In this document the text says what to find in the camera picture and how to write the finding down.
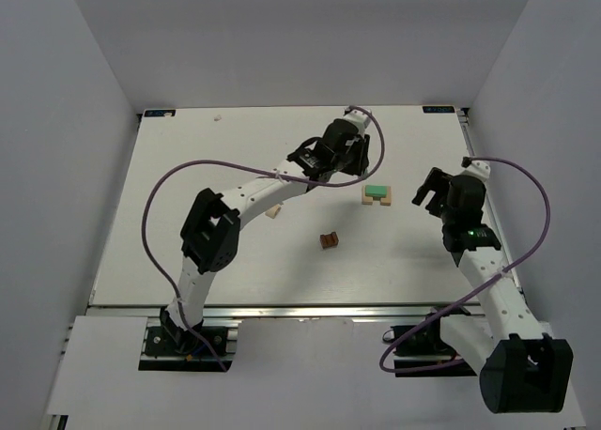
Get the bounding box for green rectangular block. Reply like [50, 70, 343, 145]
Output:
[364, 185, 388, 199]

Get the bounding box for beige arch block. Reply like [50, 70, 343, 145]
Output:
[265, 204, 282, 219]

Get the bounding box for brown notched block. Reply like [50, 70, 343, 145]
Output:
[319, 232, 339, 250]

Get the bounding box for tan rectangular wood block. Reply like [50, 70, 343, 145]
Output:
[362, 186, 374, 206]

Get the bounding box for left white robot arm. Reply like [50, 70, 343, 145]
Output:
[161, 109, 370, 346]

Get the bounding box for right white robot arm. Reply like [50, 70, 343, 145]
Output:
[412, 161, 574, 413]

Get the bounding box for right blue corner label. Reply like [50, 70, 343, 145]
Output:
[422, 105, 455, 114]

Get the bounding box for blue corner label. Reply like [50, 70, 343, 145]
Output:
[143, 109, 176, 118]
[422, 105, 455, 114]

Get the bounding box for left blue corner label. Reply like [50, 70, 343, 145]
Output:
[143, 109, 176, 118]

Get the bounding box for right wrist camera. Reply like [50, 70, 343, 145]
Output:
[461, 157, 491, 183]

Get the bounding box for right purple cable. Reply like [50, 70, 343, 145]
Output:
[378, 156, 551, 374]

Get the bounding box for purple cable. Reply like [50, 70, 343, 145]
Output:
[378, 156, 551, 374]
[140, 105, 387, 373]

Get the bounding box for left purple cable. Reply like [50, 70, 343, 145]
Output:
[140, 105, 387, 373]

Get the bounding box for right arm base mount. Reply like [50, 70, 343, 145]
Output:
[381, 305, 476, 378]

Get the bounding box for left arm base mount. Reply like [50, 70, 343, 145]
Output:
[138, 308, 238, 373]

